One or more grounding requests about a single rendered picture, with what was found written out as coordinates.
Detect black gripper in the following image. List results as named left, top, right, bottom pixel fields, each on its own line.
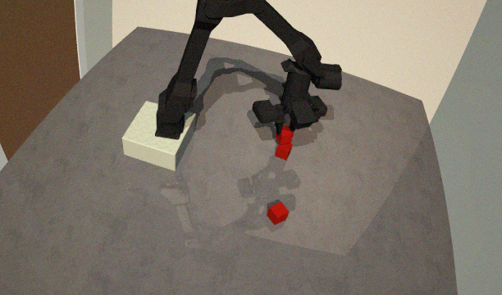
left=252, top=83, right=327, bottom=135

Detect red cube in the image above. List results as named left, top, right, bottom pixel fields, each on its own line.
left=267, top=202, right=289, bottom=225
left=275, top=125, right=294, bottom=144
left=275, top=143, right=292, bottom=160

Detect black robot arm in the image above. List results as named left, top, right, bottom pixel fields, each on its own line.
left=155, top=0, right=342, bottom=139

